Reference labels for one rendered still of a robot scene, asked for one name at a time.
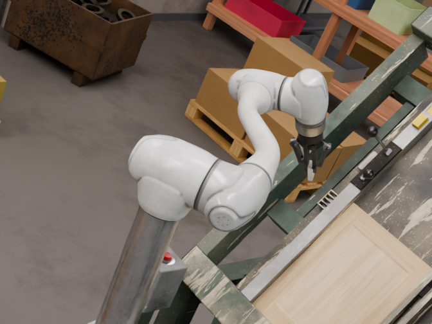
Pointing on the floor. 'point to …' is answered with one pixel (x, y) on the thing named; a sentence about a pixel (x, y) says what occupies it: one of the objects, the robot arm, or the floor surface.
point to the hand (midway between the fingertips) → (310, 170)
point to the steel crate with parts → (81, 33)
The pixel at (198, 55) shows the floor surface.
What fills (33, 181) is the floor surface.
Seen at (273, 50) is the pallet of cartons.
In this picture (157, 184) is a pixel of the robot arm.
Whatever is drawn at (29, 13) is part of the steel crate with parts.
